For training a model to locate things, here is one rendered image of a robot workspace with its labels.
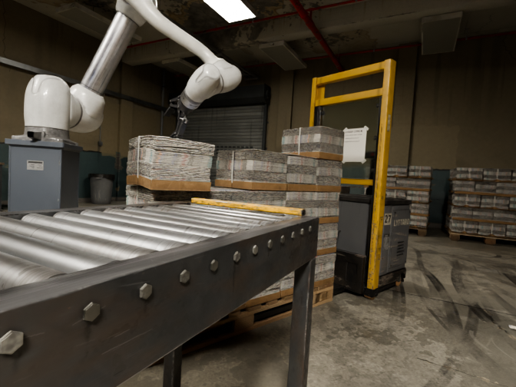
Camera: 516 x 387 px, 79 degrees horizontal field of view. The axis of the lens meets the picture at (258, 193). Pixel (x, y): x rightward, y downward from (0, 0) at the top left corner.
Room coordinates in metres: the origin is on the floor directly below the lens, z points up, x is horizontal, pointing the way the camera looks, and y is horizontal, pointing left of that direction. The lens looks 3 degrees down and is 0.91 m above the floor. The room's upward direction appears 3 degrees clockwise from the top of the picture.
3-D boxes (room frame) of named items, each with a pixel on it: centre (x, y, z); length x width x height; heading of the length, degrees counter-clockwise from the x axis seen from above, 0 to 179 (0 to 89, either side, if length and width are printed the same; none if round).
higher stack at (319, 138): (2.39, -0.39, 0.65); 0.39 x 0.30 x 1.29; 41
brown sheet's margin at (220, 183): (2.00, 0.06, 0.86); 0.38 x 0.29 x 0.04; 41
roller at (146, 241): (0.59, 0.30, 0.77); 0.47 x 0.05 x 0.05; 62
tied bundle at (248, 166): (2.00, 0.06, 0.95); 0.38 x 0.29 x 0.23; 41
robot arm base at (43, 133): (1.28, 0.88, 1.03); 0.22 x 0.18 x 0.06; 10
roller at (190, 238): (0.64, 0.27, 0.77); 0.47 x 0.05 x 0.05; 62
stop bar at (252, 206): (1.06, 0.05, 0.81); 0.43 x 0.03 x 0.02; 62
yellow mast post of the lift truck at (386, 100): (2.43, -0.93, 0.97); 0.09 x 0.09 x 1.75; 41
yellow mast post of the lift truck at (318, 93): (2.92, -0.50, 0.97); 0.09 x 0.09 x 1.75; 41
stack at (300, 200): (1.91, 0.16, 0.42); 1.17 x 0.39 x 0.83; 131
